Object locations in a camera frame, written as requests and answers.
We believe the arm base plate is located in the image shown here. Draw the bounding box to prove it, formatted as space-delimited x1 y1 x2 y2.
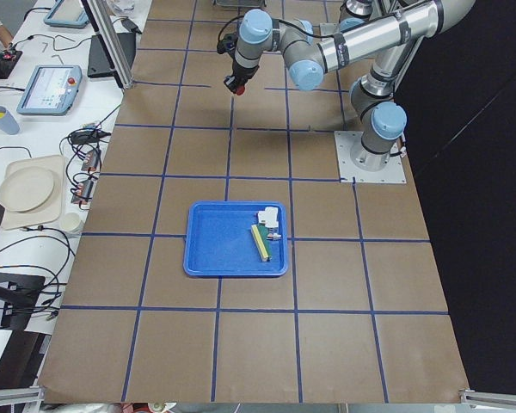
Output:
335 131 407 184

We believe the black power adapter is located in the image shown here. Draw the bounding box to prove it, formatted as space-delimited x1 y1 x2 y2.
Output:
121 17 142 34

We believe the aluminium frame post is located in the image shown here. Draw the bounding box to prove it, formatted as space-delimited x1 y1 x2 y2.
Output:
82 0 133 89

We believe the black laptop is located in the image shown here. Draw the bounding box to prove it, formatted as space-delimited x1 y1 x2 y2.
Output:
87 30 138 79

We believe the blue plastic tray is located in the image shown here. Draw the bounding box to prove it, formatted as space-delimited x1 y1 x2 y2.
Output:
183 200 288 278

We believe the green yellow terminal block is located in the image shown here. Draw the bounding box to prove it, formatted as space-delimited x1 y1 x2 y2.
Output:
250 224 283 262

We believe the white circuit breaker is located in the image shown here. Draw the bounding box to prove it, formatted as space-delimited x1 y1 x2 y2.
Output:
256 206 279 231

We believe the blue cup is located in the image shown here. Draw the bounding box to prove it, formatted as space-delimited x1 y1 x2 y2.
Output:
0 106 20 135

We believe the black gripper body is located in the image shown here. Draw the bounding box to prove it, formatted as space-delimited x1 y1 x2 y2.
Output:
231 60 259 84

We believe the beige plate on tray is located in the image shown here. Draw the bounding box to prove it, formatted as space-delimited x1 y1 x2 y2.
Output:
0 155 65 230

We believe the teach pendant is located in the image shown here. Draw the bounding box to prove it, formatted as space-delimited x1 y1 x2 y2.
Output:
16 65 83 115
44 0 89 29

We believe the white paper cup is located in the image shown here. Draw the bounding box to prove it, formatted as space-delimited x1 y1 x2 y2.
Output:
58 213 84 237

